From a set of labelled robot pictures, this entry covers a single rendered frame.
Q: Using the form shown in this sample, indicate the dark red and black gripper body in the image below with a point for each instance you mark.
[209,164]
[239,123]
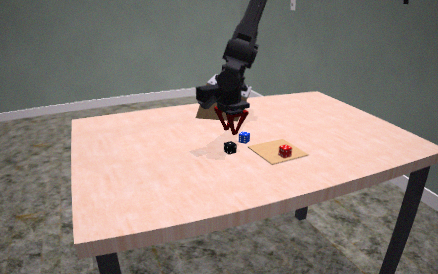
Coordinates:
[232,109]

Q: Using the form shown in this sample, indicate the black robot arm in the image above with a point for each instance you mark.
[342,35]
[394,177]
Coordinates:
[228,81]

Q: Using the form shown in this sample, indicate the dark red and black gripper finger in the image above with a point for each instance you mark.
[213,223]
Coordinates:
[241,120]
[219,114]

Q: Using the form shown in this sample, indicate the red die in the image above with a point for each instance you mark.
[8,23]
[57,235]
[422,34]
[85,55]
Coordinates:
[285,151]

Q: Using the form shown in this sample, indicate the blue die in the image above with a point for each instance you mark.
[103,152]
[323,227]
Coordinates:
[244,137]

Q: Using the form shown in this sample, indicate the tan flat mat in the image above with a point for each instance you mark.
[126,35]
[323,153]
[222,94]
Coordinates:
[269,151]

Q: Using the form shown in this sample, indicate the black die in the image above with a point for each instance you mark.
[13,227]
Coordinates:
[230,147]

